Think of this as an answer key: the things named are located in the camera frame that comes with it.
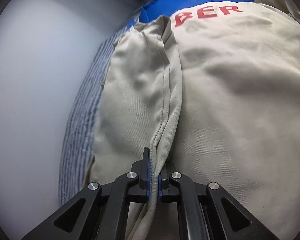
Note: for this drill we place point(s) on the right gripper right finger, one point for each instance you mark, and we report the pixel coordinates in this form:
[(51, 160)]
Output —
[(207, 211)]

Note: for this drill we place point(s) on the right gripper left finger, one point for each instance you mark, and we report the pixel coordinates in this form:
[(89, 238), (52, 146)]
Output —
[(99, 211)]

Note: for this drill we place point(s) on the beige and blue work jacket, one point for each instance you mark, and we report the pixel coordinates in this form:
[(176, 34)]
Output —
[(214, 87)]

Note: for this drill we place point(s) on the blue striped bed sheet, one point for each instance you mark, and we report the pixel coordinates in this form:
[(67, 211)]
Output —
[(78, 140)]

